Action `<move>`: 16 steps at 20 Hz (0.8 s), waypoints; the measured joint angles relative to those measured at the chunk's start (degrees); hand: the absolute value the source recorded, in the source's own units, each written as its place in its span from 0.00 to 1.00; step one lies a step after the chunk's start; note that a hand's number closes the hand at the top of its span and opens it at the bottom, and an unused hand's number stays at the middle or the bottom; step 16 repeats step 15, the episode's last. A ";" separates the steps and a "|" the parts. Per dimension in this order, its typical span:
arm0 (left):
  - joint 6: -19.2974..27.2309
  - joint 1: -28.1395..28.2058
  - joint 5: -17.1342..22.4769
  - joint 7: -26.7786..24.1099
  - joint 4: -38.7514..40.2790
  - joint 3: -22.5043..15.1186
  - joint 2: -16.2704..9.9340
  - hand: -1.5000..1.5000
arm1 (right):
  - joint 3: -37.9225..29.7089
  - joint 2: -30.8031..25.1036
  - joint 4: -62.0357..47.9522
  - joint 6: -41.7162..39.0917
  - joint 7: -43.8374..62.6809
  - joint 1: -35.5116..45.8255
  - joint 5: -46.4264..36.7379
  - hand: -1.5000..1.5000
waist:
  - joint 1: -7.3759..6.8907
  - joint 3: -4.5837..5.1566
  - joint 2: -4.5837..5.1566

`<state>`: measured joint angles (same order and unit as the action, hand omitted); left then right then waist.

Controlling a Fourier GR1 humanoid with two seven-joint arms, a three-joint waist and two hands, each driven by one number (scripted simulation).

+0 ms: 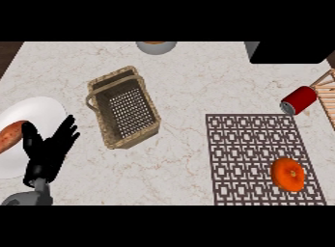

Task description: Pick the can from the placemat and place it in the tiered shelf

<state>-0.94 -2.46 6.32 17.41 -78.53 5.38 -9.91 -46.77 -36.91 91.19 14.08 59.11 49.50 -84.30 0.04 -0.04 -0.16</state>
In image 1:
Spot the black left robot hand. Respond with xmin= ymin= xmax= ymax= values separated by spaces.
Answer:
xmin=21 ymin=114 xmax=81 ymax=188

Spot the brown patterned placemat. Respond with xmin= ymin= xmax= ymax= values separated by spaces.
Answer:
xmin=204 ymin=113 xmax=328 ymax=206

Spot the red can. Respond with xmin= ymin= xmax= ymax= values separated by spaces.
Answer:
xmin=279 ymin=85 xmax=319 ymax=116

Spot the orange sweet potato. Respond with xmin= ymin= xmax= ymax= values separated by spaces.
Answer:
xmin=0 ymin=120 xmax=30 ymax=160

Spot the white plate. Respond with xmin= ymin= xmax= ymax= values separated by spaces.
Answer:
xmin=0 ymin=96 xmax=69 ymax=179

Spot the brown wicker basket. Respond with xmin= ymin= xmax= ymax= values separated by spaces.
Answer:
xmin=84 ymin=65 xmax=162 ymax=151

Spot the grey bowl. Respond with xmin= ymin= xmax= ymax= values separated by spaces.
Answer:
xmin=136 ymin=41 xmax=179 ymax=56

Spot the orange round fruit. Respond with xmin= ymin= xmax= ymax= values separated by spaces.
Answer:
xmin=270 ymin=156 xmax=307 ymax=193

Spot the black appliance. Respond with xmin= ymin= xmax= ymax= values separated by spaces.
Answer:
xmin=242 ymin=41 xmax=335 ymax=65

